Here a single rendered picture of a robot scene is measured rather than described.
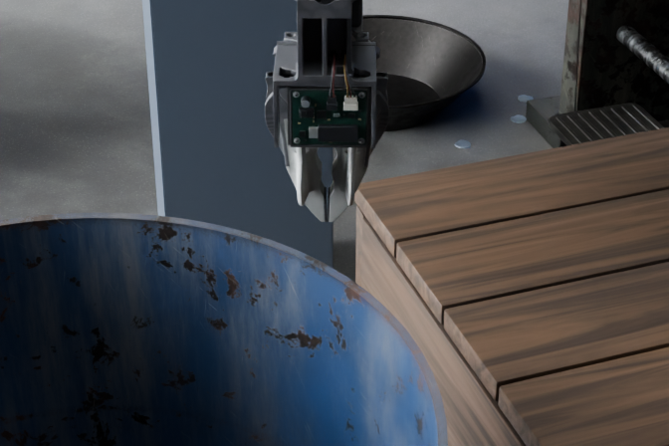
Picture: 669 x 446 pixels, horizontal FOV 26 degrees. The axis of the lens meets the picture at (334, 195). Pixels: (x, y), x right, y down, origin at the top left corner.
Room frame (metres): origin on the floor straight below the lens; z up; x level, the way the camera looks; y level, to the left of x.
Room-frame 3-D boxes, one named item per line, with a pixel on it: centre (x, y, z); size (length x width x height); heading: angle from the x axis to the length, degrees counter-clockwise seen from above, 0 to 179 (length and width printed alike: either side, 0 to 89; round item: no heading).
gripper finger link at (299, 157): (0.92, 0.02, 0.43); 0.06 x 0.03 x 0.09; 179
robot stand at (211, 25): (1.39, 0.11, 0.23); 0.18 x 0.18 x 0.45; 10
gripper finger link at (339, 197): (0.92, -0.01, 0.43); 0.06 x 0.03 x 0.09; 179
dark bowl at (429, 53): (1.87, -0.07, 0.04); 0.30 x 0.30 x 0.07
